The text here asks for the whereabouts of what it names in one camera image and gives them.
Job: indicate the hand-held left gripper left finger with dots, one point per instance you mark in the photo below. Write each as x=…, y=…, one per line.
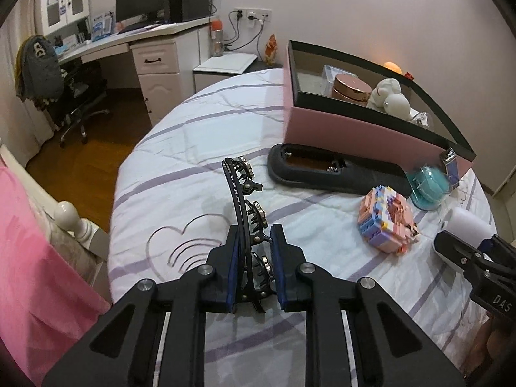
x=233, y=266

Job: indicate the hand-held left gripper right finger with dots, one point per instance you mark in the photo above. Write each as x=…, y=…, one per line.
x=280, y=266

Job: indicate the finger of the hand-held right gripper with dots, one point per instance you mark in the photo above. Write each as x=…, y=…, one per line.
x=455, y=250
x=498, y=250

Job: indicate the pink box with black rim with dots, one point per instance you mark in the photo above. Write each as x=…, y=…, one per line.
x=354, y=137

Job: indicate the white round jar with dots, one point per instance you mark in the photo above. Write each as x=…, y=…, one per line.
x=398, y=105

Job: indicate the white figurine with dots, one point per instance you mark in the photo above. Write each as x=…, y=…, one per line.
x=383, y=88

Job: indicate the rose gold jar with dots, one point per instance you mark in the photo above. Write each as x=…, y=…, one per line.
x=350, y=88

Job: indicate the clear plastic box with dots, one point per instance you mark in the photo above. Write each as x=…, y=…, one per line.
x=334, y=73

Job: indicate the person's right hand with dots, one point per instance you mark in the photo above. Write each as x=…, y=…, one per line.
x=483, y=342

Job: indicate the teal earbud case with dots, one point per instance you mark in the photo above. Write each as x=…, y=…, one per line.
x=427, y=187

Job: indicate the pink building block toy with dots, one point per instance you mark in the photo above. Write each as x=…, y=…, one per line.
x=387, y=219

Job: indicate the silver lighter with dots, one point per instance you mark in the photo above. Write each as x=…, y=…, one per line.
x=451, y=167

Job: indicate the black remote control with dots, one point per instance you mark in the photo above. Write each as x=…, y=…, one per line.
x=330, y=177

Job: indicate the striped white quilt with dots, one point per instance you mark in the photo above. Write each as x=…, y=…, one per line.
x=181, y=161

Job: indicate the orange octopus plush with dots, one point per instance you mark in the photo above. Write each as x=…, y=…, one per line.
x=393, y=67

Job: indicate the pink blanket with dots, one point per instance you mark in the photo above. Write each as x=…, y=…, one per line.
x=32, y=270

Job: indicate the white side table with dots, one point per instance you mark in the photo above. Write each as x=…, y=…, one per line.
x=225, y=64

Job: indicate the white desk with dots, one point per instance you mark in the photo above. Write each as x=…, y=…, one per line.
x=161, y=64

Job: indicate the orange figure ornament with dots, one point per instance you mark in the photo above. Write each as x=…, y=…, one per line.
x=271, y=50

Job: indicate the black office chair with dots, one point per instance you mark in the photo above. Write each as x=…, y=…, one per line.
x=80, y=100

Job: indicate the bottle with orange cap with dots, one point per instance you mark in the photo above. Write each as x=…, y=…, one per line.
x=217, y=38

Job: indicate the black keyboard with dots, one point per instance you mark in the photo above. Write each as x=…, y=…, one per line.
x=139, y=27

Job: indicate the blue and white box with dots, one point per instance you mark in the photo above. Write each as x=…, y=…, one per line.
x=101, y=27

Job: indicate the grey jacket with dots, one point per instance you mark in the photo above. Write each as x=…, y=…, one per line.
x=38, y=68

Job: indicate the white glass-door cabinet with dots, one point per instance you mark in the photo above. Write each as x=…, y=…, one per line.
x=64, y=2

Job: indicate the white bed frame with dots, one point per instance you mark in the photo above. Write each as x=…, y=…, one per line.
x=70, y=217

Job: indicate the white wall power outlet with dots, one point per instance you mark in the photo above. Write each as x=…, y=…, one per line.
x=252, y=15

